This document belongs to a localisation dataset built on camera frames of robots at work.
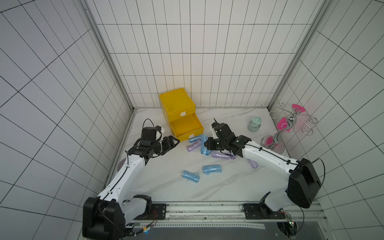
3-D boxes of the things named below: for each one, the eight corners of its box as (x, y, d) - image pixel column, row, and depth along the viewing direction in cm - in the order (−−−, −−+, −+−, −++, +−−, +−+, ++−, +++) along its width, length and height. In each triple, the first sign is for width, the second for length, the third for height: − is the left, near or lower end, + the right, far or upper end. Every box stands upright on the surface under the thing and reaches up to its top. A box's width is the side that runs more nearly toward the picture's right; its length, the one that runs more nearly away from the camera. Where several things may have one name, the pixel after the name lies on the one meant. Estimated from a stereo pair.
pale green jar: (249, 132, 107) (253, 124, 99) (246, 125, 111) (250, 116, 103) (258, 132, 107) (263, 124, 99) (256, 125, 111) (260, 116, 103)
